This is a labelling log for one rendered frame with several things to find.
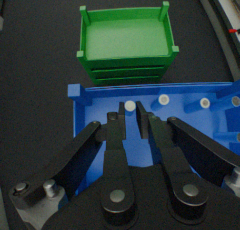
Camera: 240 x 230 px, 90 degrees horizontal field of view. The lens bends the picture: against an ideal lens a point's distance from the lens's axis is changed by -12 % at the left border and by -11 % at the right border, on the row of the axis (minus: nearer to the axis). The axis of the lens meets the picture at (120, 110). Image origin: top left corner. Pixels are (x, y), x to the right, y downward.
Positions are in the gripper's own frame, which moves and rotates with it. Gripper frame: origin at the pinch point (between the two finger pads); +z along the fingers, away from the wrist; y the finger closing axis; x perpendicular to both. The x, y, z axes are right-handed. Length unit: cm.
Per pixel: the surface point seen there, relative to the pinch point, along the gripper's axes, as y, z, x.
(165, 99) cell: 5.5, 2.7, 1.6
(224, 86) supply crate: 17.5, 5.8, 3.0
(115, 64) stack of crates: -3.2, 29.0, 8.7
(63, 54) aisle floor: -30, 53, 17
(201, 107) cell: 11.2, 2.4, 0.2
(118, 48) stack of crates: -1.8, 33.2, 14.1
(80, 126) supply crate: -8.9, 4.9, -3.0
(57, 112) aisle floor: -31, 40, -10
